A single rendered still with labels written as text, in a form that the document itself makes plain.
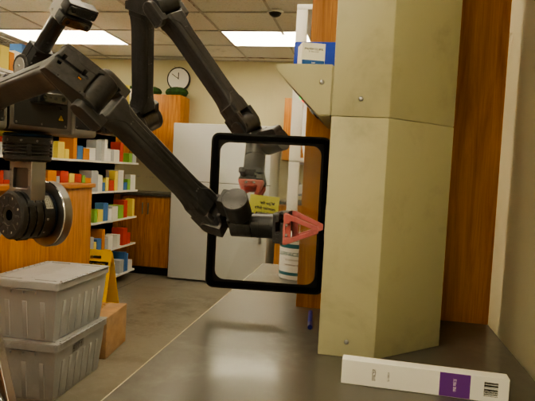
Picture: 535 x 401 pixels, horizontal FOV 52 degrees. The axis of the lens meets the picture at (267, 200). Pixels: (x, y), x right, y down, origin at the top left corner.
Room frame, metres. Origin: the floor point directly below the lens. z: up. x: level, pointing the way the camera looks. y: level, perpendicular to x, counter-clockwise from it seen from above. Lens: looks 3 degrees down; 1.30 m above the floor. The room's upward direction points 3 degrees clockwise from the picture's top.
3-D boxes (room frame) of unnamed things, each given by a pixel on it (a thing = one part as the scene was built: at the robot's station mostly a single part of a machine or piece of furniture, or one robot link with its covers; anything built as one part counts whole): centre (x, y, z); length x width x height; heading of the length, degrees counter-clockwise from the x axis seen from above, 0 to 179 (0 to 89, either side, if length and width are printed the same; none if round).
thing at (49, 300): (3.15, 1.22, 0.49); 0.60 x 0.42 x 0.33; 170
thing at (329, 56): (1.32, -0.10, 1.56); 0.10 x 0.10 x 0.09; 80
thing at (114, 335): (3.76, 1.15, 0.14); 0.41 x 0.32 x 0.28; 176
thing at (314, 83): (1.23, -0.09, 1.46); 0.32 x 0.12 x 0.10; 170
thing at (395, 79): (1.20, -0.27, 1.33); 0.32 x 0.25 x 0.77; 170
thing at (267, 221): (1.23, -0.01, 1.17); 0.10 x 0.07 x 0.07; 169
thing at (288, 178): (1.39, 0.00, 1.19); 0.30 x 0.01 x 0.40; 85
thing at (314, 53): (1.18, -0.08, 1.54); 0.05 x 0.05 x 0.06; 7
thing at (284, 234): (1.18, -0.07, 1.18); 0.09 x 0.07 x 0.07; 79
